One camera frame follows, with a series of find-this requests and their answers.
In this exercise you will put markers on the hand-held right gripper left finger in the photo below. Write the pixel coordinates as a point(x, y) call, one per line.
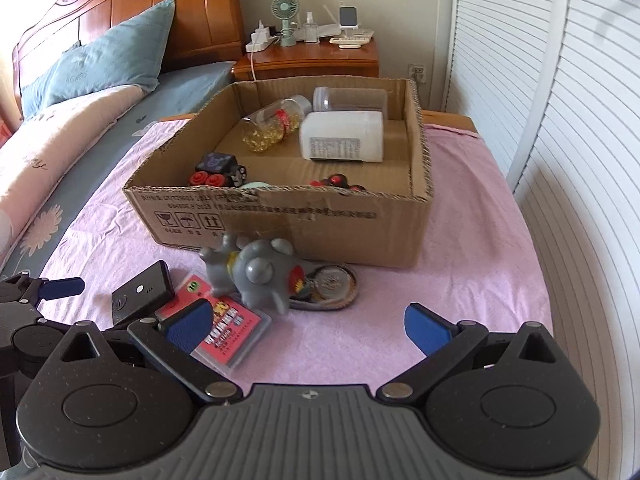
point(190, 327)

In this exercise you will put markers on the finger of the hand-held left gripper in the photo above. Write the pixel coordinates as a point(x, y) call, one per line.
point(62, 287)

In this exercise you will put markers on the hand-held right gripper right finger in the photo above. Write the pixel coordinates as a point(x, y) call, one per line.
point(425, 330)

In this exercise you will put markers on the red card pack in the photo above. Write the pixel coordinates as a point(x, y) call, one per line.
point(230, 330)

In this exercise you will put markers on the black power bank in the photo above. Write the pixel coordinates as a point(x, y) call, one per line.
point(140, 292)

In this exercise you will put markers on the grey elephant toy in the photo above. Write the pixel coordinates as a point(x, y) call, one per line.
point(260, 270)

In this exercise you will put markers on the brown cardboard box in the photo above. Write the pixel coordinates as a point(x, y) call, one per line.
point(350, 230)

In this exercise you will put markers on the teal oval case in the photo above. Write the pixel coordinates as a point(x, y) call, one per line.
point(255, 185)

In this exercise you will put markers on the black toy train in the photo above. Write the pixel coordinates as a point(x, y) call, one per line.
point(220, 162)

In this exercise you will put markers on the red toy train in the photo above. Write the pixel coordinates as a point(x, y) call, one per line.
point(335, 180)

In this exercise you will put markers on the white plastic bottle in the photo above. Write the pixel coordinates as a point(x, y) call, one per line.
point(340, 135)

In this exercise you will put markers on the clear bottle of golden capsules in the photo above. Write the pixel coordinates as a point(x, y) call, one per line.
point(270, 130)

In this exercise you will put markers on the clear plastic jar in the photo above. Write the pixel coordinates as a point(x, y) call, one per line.
point(350, 102)

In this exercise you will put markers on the pink cloth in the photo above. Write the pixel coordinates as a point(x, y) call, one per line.
point(475, 260)

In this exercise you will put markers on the oval metal tin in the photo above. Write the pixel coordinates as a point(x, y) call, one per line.
point(330, 282)

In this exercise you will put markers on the pink quilt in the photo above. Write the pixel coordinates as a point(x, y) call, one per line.
point(40, 160)

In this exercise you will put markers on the white louvered closet door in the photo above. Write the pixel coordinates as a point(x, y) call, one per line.
point(590, 185)
point(500, 60)

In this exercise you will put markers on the blue pillow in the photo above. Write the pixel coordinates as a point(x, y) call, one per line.
point(100, 70)

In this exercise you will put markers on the wooden nightstand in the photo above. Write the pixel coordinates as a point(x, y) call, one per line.
point(310, 57)

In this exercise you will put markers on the white power strip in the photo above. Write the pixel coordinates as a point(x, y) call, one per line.
point(260, 40)

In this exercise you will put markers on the wooden headboard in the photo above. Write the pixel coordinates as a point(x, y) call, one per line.
point(190, 10)

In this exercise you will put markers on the white router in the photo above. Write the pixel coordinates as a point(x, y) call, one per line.
point(330, 34)

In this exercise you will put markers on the phone on white stand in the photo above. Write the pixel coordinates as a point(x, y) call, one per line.
point(348, 19)

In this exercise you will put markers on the small clear glass bottle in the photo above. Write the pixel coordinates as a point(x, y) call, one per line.
point(310, 30)

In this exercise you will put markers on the green desk fan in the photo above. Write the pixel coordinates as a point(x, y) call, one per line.
point(285, 10)

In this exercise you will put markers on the white wall socket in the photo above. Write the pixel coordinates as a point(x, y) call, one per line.
point(417, 71)

